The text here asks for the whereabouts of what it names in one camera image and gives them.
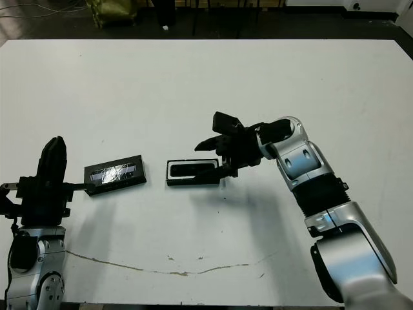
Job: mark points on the green woven bag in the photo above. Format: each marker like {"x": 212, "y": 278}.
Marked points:
{"x": 111, "y": 13}

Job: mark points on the black box base white insert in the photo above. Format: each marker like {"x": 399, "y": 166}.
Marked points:
{"x": 193, "y": 183}

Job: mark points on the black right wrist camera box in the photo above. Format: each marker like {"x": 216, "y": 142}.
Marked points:
{"x": 224, "y": 122}

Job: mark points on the black box lid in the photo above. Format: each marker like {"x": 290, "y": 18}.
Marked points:
{"x": 116, "y": 177}

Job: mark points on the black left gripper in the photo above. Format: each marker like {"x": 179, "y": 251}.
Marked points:
{"x": 42, "y": 203}

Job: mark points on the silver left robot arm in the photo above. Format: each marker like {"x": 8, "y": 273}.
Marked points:
{"x": 48, "y": 258}

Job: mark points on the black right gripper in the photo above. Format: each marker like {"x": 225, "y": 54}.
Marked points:
{"x": 242, "y": 148}

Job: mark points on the black upright stand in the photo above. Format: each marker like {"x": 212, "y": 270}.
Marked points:
{"x": 166, "y": 13}

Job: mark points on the white box with black knob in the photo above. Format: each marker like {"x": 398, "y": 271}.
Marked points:
{"x": 377, "y": 4}

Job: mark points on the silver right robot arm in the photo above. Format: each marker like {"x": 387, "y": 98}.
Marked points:
{"x": 355, "y": 258}

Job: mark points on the black slim camera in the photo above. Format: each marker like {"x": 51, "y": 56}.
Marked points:
{"x": 184, "y": 169}

